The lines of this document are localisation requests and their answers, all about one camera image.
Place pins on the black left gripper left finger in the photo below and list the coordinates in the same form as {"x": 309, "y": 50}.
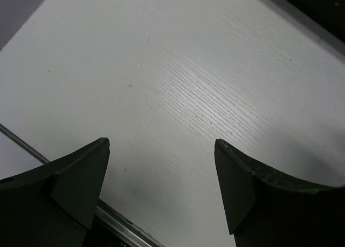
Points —
{"x": 54, "y": 204}

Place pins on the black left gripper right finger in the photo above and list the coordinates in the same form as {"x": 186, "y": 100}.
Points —
{"x": 266, "y": 207}

